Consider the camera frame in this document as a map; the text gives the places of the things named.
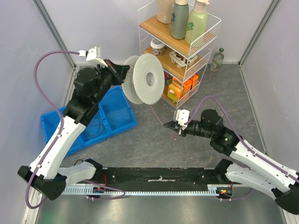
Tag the grey slotted cable duct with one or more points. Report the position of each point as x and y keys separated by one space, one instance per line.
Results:
x=90 y=190

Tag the light green pump bottle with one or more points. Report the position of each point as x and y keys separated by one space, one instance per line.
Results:
x=197 y=21

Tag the orange sponge box rear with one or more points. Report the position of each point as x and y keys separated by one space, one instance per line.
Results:
x=194 y=80

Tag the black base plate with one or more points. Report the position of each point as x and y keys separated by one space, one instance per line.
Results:
x=160 y=179

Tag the white cable spool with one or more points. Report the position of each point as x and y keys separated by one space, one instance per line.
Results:
x=144 y=83

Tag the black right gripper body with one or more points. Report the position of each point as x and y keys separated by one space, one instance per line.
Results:
x=181 y=129

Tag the paper coffee cup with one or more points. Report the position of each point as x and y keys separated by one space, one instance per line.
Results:
x=157 y=47

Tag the orange sponge box middle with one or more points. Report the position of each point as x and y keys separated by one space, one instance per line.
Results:
x=187 y=86

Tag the blue snack box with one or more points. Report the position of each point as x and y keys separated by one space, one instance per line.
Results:
x=168 y=78

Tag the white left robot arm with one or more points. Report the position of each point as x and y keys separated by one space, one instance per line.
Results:
x=45 y=174

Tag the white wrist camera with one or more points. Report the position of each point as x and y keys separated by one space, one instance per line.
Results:
x=181 y=117
x=93 y=56

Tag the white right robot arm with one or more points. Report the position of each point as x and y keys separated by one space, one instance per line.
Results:
x=262 y=173

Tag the beige pump bottle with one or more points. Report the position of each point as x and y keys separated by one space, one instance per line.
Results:
x=164 y=10

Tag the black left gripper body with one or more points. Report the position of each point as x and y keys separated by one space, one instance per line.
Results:
x=112 y=75

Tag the orange sponge box front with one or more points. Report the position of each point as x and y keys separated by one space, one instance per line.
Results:
x=176 y=90

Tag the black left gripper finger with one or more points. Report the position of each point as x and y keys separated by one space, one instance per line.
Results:
x=121 y=68
x=122 y=73

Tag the orange sponge box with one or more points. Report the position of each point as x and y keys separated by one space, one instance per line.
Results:
x=176 y=90
x=194 y=80
x=187 y=86

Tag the white yogurt tub pack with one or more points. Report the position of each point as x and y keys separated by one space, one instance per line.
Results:
x=180 y=61

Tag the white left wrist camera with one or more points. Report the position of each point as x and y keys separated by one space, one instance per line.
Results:
x=93 y=56

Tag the blue plastic divided bin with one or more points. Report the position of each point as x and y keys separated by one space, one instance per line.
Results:
x=114 y=117

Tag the white wire shelf rack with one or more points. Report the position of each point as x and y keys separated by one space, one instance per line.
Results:
x=197 y=53

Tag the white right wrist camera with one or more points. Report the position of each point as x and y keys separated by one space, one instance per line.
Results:
x=181 y=117

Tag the clear glass bottle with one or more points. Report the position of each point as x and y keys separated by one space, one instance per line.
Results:
x=217 y=60

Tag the grey green pump bottle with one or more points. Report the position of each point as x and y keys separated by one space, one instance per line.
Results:
x=179 y=19

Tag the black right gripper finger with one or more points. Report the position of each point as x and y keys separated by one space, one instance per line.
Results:
x=171 y=123
x=173 y=127

